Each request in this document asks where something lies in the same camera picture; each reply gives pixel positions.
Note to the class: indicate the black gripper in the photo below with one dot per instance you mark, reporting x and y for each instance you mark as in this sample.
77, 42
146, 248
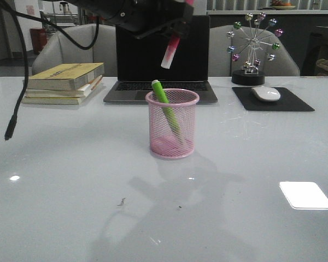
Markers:
143, 18

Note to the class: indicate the pink marker pen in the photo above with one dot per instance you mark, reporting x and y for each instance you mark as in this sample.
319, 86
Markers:
179, 16

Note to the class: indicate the pink mesh pen holder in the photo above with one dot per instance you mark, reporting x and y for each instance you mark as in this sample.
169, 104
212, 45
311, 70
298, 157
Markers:
172, 124

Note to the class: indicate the grey open laptop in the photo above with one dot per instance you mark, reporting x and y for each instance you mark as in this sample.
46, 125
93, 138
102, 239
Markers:
140, 61

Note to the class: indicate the right grey armchair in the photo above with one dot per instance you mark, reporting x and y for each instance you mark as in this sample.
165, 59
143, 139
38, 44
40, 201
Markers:
220, 63

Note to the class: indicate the grey armchair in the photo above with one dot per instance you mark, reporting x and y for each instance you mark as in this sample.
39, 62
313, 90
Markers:
60, 50
220, 63

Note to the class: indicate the left grey armchair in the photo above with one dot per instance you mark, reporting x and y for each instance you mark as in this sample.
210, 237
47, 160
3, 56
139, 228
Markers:
60, 50

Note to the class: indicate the middle white book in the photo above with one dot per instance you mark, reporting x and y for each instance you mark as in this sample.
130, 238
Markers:
84, 91

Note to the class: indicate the yellow top book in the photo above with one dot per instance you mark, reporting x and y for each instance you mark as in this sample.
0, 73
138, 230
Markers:
66, 77

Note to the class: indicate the yellow book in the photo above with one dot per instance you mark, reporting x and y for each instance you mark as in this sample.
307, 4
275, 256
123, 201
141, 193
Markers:
66, 77
59, 100

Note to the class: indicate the ferris wheel desk ornament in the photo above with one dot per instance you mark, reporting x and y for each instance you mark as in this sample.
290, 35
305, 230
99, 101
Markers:
252, 41

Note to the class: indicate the red trash bin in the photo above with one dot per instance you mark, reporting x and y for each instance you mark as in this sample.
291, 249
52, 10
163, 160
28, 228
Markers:
38, 38

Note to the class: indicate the bottom yellow book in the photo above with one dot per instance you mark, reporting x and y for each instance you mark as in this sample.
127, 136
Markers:
59, 100

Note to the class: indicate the fruit bowl on counter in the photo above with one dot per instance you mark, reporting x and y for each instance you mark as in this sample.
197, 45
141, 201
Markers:
281, 5

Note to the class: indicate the white computer mouse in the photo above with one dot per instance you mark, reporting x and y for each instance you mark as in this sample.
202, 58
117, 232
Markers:
266, 94

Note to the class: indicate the black mouse pad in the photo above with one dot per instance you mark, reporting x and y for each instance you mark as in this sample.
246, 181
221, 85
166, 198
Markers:
288, 101

